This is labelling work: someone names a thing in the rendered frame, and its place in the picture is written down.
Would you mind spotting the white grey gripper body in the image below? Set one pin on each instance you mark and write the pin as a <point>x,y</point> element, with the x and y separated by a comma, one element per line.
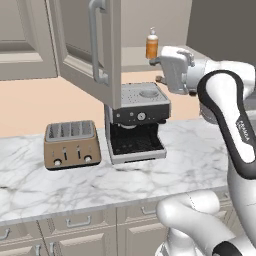
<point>176,70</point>

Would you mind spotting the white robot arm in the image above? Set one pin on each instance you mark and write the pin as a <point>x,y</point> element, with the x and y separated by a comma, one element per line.
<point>230,110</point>

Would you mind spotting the orange soap dispenser bottle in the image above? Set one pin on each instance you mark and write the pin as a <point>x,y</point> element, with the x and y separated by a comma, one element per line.
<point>152,46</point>

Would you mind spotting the beige base cabinet door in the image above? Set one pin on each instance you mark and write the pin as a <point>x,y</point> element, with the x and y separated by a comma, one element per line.
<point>16,251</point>
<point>83,245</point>
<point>140,238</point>

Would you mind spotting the silver black coffee machine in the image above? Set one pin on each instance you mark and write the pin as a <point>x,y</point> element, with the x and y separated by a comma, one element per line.
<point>138,126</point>

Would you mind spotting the brown four-slot toaster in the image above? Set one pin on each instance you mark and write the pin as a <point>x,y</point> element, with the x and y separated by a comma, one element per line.
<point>71,146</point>

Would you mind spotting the beige drawer front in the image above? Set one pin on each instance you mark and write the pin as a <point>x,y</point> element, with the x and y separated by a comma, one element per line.
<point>224,200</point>
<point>20,231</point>
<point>130,211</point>
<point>100,218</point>

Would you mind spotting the beige wall cabinet body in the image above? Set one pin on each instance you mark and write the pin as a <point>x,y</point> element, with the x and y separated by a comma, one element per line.
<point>136,58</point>

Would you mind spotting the grey wall cabinet door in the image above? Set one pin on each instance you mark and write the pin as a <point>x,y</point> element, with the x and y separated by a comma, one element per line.
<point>223,30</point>

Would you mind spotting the beige wall cabinet door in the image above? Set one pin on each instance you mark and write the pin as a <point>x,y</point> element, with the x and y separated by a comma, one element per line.
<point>23,40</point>
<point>80,50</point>

